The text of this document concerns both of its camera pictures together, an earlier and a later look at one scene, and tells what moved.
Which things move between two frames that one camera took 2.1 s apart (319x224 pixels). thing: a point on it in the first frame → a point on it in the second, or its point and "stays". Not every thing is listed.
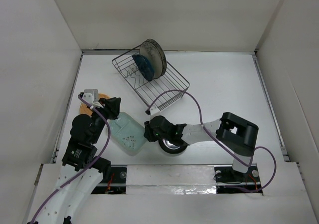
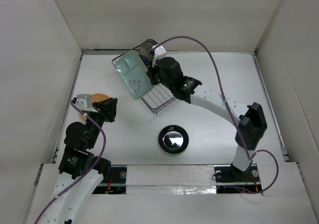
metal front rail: (180, 184) stays
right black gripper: (148, 133) → (151, 72)
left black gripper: (111, 106) stays
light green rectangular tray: (127, 133) → (132, 70)
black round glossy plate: (171, 146) stays
